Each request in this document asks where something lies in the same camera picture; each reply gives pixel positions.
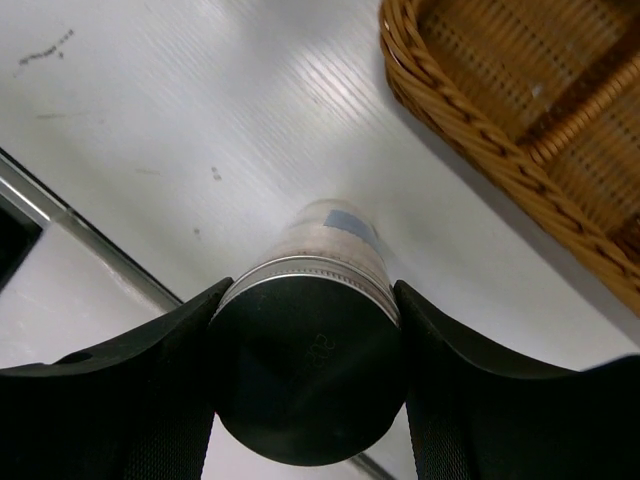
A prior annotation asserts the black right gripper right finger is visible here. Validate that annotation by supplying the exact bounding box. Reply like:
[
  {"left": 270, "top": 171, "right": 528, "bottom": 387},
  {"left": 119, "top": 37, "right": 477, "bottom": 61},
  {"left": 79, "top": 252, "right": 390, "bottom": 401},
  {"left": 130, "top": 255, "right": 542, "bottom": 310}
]
[{"left": 394, "top": 281, "right": 639, "bottom": 479}]

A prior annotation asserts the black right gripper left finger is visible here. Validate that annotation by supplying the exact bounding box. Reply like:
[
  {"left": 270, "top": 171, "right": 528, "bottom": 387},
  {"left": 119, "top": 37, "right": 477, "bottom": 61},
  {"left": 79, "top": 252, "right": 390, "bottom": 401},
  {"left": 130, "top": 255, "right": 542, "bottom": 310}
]
[{"left": 1, "top": 278, "right": 232, "bottom": 479}]

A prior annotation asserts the silver-capped blue-label bottle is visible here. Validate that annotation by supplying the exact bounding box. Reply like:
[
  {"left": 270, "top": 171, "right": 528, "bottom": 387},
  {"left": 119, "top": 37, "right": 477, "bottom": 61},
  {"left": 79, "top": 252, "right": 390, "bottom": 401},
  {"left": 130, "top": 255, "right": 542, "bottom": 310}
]
[{"left": 206, "top": 199, "right": 408, "bottom": 466}]

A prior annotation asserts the brown wicker divided tray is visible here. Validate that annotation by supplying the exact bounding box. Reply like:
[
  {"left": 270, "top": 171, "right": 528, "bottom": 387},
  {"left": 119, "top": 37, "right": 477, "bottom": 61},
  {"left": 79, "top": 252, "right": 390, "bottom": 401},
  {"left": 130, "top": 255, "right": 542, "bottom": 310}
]
[{"left": 379, "top": 1, "right": 639, "bottom": 310}]

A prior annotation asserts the aluminium table edge rail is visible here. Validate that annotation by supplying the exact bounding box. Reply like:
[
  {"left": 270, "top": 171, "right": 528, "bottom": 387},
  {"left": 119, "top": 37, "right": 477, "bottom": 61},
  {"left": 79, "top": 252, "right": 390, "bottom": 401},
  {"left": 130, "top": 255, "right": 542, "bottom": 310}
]
[{"left": 1, "top": 151, "right": 181, "bottom": 310}]

